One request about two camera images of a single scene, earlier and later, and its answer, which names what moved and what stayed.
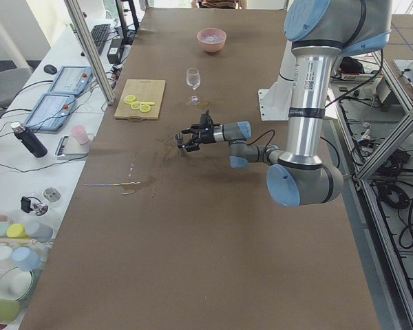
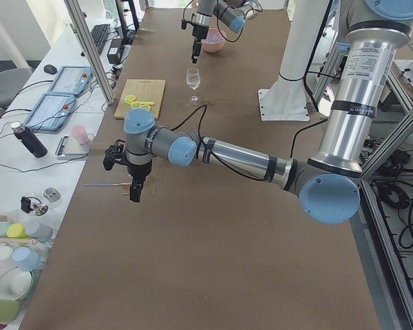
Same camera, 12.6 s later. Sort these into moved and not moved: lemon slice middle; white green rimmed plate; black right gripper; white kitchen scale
Moved: black right gripper
Not moved: lemon slice middle; white green rimmed plate; white kitchen scale
